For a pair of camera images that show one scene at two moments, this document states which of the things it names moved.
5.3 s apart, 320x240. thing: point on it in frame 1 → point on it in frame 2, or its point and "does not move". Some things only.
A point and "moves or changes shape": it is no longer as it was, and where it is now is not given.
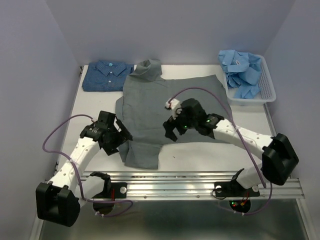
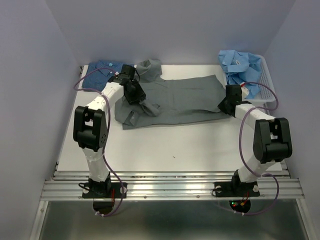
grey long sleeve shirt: [142, 109] moves or changes shape
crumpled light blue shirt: [243, 71] does not move
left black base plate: [113, 190] does not move
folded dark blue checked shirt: [106, 76] does not move
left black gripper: [111, 148] → [139, 94]
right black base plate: [234, 189] does not move
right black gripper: [170, 124] → [222, 106]
